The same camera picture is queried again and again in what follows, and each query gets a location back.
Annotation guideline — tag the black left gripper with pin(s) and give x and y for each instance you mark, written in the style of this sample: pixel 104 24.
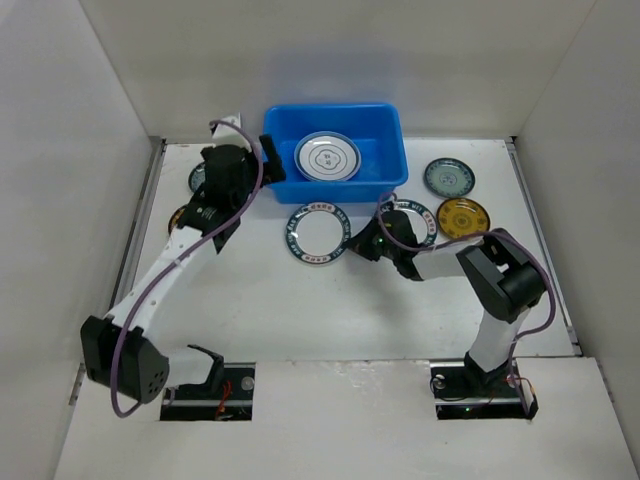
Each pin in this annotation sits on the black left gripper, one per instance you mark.
pixel 272 168

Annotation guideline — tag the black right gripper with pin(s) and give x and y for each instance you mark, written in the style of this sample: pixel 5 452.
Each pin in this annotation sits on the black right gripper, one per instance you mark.
pixel 370 245

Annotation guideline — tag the white plate thin green rim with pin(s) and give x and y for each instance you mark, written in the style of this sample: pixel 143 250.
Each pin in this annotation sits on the white plate thin green rim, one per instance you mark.
pixel 327 157

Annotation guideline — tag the light blue plastic plate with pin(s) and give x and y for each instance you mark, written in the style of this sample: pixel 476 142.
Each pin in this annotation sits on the light blue plastic plate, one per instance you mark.
pixel 300 160

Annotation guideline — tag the yellow patterned plate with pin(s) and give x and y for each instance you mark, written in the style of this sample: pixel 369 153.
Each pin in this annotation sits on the yellow patterned plate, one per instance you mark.
pixel 458 217
pixel 174 219

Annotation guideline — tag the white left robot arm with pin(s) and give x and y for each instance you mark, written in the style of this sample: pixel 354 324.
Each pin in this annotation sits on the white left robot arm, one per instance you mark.
pixel 119 349

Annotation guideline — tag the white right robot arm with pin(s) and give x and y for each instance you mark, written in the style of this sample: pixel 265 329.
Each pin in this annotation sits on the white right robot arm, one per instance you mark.
pixel 510 284

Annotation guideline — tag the blue plastic bin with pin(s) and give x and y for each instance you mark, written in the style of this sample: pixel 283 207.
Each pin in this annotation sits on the blue plastic bin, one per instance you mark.
pixel 338 153

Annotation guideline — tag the celadon blue pattern plate left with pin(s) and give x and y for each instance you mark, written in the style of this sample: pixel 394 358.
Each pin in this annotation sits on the celadon blue pattern plate left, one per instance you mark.
pixel 196 178

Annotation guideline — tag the celadon blue pattern plate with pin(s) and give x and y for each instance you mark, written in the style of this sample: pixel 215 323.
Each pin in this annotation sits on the celadon blue pattern plate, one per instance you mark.
pixel 449 178
pixel 196 178

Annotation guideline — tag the celadon blue pattern plate right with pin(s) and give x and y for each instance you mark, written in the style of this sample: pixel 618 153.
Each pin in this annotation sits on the celadon blue pattern plate right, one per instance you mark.
pixel 449 178

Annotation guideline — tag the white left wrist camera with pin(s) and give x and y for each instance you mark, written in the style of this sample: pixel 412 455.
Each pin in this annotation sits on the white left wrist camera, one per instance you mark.
pixel 225 127

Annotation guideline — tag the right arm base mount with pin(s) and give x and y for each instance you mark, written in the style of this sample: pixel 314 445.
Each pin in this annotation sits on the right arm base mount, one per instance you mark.
pixel 459 394

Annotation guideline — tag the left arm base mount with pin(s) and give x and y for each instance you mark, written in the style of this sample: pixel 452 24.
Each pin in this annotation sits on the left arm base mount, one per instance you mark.
pixel 218 391

